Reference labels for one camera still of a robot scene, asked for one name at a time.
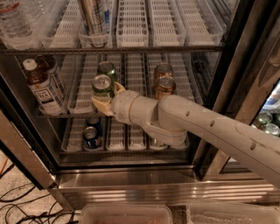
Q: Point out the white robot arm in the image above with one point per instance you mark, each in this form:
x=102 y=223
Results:
x=171 y=118

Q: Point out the clear water bottle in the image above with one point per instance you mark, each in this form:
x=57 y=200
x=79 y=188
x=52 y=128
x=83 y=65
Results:
x=13 y=21

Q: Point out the tall slim can top shelf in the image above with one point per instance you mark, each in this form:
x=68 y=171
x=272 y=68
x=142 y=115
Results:
x=95 y=16

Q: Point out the steel fridge frame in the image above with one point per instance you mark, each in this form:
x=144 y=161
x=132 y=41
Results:
x=224 y=55

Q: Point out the front silver can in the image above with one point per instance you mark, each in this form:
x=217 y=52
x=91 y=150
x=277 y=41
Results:
x=157 y=145

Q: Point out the front blue soda can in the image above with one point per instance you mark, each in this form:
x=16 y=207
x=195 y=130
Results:
x=92 y=139

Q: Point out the blue soda can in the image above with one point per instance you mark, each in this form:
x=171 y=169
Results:
x=95 y=122
x=92 y=139

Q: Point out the rear blue soda can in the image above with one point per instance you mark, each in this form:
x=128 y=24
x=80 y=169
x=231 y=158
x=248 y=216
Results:
x=95 y=122

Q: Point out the cans behind right glass door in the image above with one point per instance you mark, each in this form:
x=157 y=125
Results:
x=268 y=118

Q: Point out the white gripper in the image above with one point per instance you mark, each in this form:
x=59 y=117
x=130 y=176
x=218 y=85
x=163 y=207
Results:
x=122 y=105

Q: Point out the rear tea bottle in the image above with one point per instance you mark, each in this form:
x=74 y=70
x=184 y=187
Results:
x=49 y=63

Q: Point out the front tea bottle white cap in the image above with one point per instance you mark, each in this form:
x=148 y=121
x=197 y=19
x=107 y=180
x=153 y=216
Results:
x=44 y=87

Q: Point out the clear plastic bin left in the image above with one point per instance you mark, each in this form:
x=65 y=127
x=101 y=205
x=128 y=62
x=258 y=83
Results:
x=125 y=214

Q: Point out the front orange soda can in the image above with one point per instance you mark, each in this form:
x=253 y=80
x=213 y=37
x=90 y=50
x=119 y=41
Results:
x=165 y=85

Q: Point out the clear plastic bin right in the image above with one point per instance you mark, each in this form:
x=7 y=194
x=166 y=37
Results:
x=230 y=213

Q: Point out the clear plastic bin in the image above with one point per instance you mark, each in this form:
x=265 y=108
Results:
x=125 y=214
x=230 y=213

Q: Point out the green soda can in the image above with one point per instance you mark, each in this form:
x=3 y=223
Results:
x=103 y=88
x=107 y=68

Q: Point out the rear orange soda can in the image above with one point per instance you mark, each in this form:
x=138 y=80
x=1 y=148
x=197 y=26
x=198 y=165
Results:
x=162 y=69

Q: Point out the orange soda can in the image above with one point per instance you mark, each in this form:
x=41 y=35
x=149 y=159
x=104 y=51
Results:
x=162 y=69
x=165 y=85

